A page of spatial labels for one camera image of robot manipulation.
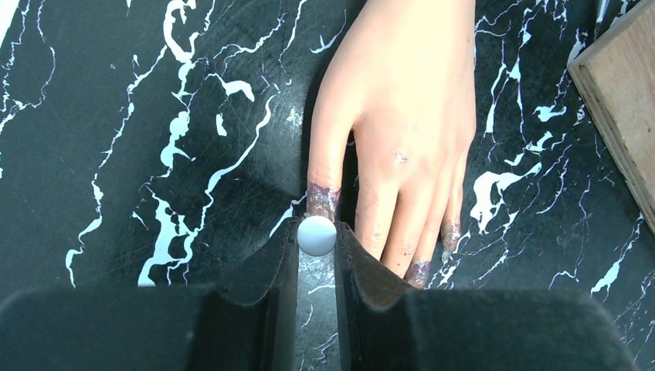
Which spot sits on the white nail polish cap brush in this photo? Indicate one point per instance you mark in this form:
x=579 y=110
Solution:
x=316 y=236

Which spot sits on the mannequin hand with nails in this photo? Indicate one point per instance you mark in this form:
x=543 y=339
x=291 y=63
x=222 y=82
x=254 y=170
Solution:
x=401 y=84

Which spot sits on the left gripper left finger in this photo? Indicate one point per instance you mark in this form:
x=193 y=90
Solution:
x=243 y=321

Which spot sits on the wooden base board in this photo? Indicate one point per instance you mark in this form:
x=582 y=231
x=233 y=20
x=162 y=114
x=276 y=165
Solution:
x=615 y=78

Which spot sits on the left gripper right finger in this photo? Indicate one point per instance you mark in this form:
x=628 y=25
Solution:
x=384 y=323

